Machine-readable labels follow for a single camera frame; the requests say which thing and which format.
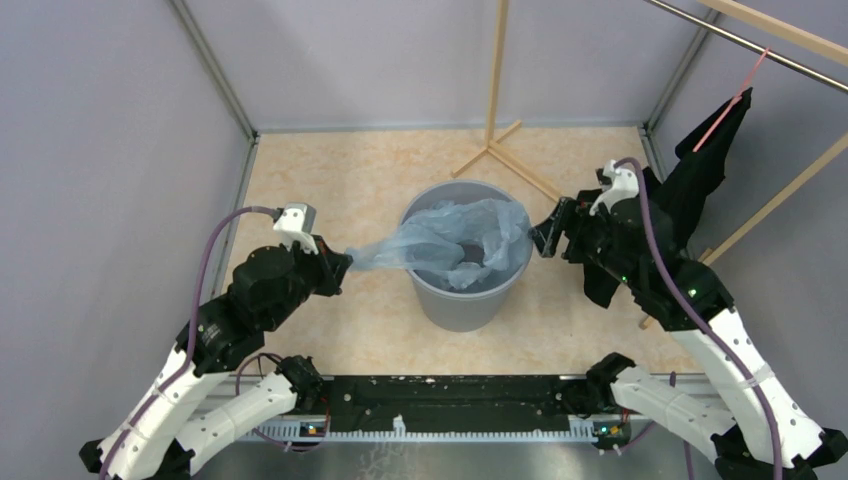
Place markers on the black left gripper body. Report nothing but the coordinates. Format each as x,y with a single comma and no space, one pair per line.
314,273

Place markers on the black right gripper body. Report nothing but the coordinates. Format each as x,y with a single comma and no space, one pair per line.
589,238

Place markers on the blue plastic trash bag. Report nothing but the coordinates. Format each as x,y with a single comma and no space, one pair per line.
461,248

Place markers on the grey round trash bin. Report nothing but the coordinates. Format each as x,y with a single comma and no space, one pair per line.
476,306

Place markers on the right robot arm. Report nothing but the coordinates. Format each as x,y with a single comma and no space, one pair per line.
761,433

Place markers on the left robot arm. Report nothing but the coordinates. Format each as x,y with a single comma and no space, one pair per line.
163,438

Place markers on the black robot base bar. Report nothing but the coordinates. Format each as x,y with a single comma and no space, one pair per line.
458,404

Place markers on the black hanging t-shirt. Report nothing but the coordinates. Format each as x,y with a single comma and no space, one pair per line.
683,194

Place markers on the pink clothes hanger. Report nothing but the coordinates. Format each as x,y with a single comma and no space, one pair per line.
724,111

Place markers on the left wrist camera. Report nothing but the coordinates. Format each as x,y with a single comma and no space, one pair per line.
295,224

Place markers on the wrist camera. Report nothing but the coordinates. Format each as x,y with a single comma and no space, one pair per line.
617,184
295,224

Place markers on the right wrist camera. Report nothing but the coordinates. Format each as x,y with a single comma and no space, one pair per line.
617,184

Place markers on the white slotted cable duct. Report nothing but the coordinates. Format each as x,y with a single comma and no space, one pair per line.
290,430

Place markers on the wooden clothes rack frame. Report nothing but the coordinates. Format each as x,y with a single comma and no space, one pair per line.
601,62

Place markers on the metal hanging rail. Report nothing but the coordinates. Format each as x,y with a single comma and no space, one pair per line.
777,58

